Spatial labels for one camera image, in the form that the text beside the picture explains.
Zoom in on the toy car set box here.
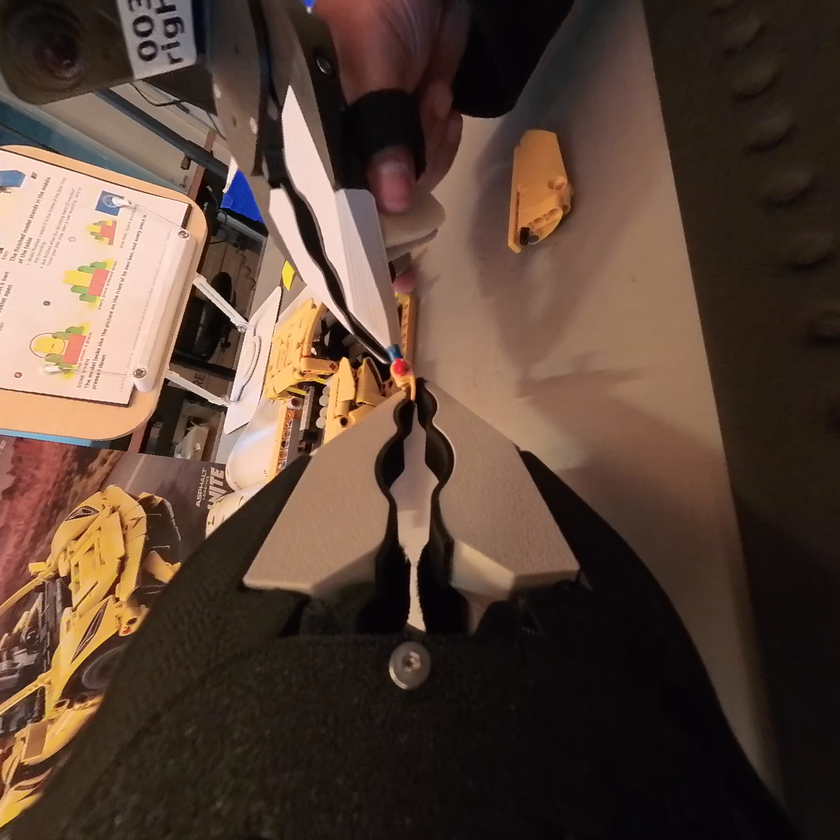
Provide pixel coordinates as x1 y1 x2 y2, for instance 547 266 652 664
0 436 231 808

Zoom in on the open instruction booklet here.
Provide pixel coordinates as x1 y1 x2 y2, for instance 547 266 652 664
206 394 296 532

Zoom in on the person's right hand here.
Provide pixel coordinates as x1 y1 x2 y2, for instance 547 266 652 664
315 0 470 214

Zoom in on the blue storage bin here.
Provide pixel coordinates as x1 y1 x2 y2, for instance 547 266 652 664
220 172 270 227

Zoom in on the grey desk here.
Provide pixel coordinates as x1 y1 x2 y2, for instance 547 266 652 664
210 0 782 788

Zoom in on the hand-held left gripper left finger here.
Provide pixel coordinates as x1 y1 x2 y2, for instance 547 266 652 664
244 392 416 634

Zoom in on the yellow toy brick car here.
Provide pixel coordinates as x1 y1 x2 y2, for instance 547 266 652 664
262 292 421 460

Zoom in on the printed instruction sheet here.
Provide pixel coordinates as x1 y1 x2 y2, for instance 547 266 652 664
0 150 198 406

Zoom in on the wooden clipboard board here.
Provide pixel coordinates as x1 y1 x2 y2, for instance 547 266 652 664
0 146 210 442

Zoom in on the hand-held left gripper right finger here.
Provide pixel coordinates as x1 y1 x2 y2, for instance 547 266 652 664
420 382 580 632

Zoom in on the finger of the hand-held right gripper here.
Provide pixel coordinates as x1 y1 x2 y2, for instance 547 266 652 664
268 185 389 362
281 84 404 355

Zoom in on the person's right forearm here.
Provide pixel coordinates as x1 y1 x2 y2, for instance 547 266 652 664
453 0 578 119

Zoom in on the yellow curved panel piece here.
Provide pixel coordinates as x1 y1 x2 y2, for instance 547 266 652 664
507 130 575 253

